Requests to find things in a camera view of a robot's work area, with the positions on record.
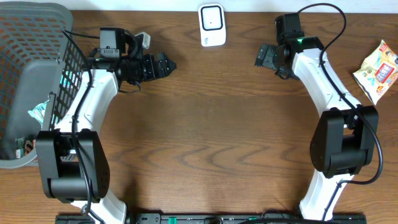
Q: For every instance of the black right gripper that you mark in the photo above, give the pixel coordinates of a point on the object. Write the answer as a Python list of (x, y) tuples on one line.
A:
[(264, 55)]

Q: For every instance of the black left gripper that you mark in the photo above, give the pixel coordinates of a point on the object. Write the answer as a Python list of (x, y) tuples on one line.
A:
[(154, 67)]

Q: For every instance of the yellow snack packet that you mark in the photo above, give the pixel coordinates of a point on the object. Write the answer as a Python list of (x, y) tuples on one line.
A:
[(377, 72)]

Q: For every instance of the light green snack packet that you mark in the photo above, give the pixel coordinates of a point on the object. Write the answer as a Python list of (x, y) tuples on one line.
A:
[(38, 112)]

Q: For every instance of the dark snack packet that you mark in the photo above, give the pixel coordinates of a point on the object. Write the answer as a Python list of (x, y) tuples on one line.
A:
[(23, 147)]

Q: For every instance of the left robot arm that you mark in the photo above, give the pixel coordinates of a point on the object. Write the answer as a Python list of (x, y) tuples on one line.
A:
[(72, 162)]

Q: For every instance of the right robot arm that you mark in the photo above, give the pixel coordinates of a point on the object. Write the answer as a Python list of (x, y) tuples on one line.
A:
[(344, 148)]

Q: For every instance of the white barcode scanner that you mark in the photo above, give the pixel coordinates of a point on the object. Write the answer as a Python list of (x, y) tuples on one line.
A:
[(212, 25)]

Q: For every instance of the grey plastic mesh basket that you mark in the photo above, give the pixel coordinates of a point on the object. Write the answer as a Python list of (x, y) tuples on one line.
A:
[(38, 63)]

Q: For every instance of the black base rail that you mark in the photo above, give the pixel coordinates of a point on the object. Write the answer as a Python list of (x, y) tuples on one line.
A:
[(268, 217)]

